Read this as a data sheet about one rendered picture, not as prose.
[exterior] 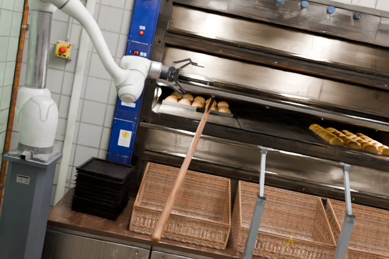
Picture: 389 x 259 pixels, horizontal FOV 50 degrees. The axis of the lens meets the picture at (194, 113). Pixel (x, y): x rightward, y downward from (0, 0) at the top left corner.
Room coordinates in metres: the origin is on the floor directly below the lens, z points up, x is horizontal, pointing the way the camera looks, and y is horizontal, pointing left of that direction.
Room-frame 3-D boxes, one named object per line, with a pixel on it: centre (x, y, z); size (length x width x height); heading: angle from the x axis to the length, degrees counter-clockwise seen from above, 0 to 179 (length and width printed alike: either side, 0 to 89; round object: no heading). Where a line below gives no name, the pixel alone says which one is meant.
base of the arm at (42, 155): (1.88, 0.70, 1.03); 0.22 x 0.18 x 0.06; 0
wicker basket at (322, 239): (2.45, -0.65, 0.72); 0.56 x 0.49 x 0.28; 90
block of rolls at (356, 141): (3.17, -1.19, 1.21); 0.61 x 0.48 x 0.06; 1
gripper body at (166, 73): (2.17, 0.17, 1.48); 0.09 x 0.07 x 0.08; 92
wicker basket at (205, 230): (2.43, -0.05, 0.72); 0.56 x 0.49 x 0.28; 91
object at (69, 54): (2.64, 0.88, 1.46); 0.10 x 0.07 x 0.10; 91
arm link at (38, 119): (1.91, 0.70, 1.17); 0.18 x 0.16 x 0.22; 31
